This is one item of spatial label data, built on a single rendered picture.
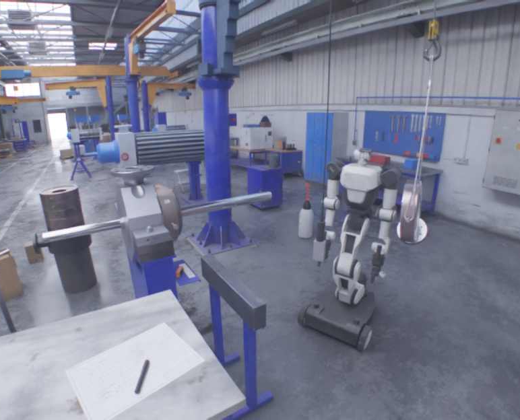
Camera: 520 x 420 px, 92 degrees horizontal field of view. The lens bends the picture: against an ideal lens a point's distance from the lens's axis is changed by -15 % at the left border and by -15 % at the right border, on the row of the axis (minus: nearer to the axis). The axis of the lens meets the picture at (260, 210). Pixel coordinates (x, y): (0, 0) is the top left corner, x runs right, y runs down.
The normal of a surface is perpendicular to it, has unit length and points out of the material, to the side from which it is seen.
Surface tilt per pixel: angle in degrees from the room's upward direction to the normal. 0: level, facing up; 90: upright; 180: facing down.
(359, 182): 90
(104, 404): 0
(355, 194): 90
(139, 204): 45
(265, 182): 90
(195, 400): 0
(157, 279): 90
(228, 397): 0
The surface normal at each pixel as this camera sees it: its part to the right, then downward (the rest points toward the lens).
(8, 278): 0.80, 0.19
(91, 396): 0.00, -0.95
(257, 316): 0.55, 0.26
